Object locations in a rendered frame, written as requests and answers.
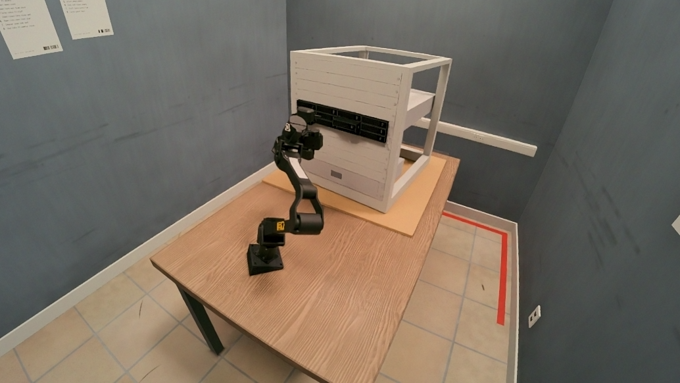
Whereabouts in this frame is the white equipment rack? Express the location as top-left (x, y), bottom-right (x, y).
top-left (290, 45), bottom-right (452, 213)

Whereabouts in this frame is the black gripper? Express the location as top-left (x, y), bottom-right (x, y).
top-left (297, 107), bottom-right (321, 161)

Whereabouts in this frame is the tan flat board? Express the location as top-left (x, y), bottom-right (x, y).
top-left (262, 156), bottom-right (447, 237)

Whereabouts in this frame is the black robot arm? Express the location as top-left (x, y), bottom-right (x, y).
top-left (254, 115), bottom-right (324, 264)

